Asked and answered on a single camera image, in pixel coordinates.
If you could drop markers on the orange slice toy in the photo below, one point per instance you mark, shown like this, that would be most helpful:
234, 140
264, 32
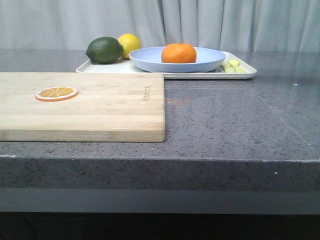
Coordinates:
57, 93

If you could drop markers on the yellow lemon left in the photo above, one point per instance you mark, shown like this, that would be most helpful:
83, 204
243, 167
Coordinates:
129, 43

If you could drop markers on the light blue plate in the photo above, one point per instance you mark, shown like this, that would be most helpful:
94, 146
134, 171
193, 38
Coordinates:
150, 59

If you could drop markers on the yellow-green utensil on tray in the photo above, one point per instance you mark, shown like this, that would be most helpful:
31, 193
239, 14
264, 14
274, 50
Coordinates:
233, 66

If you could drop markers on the white rectangular tray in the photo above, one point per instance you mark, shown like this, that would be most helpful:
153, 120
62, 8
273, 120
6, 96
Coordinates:
127, 67

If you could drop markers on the green lime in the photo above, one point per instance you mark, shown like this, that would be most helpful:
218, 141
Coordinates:
104, 50

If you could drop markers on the wooden cutting board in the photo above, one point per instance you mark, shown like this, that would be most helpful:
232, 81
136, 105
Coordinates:
109, 107

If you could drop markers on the orange tangerine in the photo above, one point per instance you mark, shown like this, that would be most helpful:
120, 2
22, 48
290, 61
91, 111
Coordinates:
179, 53

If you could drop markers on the grey curtain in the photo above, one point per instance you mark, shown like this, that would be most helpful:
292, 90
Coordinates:
229, 25

